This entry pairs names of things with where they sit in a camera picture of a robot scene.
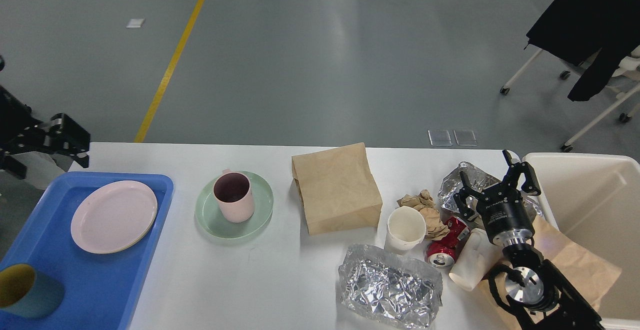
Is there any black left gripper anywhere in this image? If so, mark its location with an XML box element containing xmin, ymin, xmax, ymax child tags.
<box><xmin>0</xmin><ymin>87</ymin><xmax>90</xmax><ymax>180</ymax></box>

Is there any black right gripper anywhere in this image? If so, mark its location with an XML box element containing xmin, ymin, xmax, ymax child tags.
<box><xmin>453</xmin><ymin>150</ymin><xmax>542</xmax><ymax>246</ymax></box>

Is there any teal mug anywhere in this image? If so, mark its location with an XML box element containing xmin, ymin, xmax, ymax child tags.
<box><xmin>0</xmin><ymin>263</ymin><xmax>66</xmax><ymax>318</ymax></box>

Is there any green plate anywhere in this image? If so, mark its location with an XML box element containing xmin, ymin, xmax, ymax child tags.
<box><xmin>194</xmin><ymin>171</ymin><xmax>274</xmax><ymax>244</ymax></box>

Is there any pink mug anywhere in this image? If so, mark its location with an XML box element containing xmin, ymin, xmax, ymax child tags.
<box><xmin>212</xmin><ymin>169</ymin><xmax>255</xmax><ymax>223</ymax></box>

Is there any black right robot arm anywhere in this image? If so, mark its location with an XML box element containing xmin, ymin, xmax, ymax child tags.
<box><xmin>453</xmin><ymin>150</ymin><xmax>602</xmax><ymax>329</ymax></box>

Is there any crumpled foil back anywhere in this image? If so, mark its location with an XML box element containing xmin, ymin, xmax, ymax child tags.
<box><xmin>437</xmin><ymin>161</ymin><xmax>546</xmax><ymax>220</ymax></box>

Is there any white furniture at left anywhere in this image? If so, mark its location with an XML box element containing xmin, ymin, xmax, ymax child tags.
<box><xmin>16</xmin><ymin>152</ymin><xmax>66</xmax><ymax>190</ymax></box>

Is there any white paper cup lying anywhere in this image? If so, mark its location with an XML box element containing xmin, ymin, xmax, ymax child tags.
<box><xmin>448</xmin><ymin>229</ymin><xmax>503</xmax><ymax>292</ymax></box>

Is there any crumpled brown paper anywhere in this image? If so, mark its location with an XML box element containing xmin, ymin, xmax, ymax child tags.
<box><xmin>397</xmin><ymin>189</ymin><xmax>450</xmax><ymax>241</ymax></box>

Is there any crushed red soda can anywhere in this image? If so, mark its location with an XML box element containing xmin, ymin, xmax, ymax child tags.
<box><xmin>424</xmin><ymin>215</ymin><xmax>470</xmax><ymax>268</ymax></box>

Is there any pink plate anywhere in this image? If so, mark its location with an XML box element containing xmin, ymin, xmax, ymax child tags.
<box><xmin>70</xmin><ymin>180</ymin><xmax>158</xmax><ymax>254</ymax></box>

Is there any white paper cup upright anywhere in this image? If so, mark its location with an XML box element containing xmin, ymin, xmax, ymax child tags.
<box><xmin>384</xmin><ymin>205</ymin><xmax>427</xmax><ymax>254</ymax></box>

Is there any white plastic bin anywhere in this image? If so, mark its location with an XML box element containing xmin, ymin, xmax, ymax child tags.
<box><xmin>524</xmin><ymin>153</ymin><xmax>640</xmax><ymax>329</ymax></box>

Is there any flat brown paper bag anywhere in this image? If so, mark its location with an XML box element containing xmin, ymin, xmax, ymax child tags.
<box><xmin>476</xmin><ymin>216</ymin><xmax>622</xmax><ymax>329</ymax></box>

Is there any crumpled foil tray front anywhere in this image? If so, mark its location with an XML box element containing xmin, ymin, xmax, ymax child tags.
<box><xmin>337</xmin><ymin>244</ymin><xmax>444</xmax><ymax>329</ymax></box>

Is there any blue plastic tray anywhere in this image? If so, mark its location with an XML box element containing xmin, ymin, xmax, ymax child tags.
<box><xmin>1</xmin><ymin>172</ymin><xmax>174</xmax><ymax>329</ymax></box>

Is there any white rolling chair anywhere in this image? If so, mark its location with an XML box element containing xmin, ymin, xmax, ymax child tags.
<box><xmin>499</xmin><ymin>46</ymin><xmax>640</xmax><ymax>153</ymax></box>

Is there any black jacket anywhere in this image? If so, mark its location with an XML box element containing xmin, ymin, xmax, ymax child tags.
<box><xmin>526</xmin><ymin>0</ymin><xmax>640</xmax><ymax>102</ymax></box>

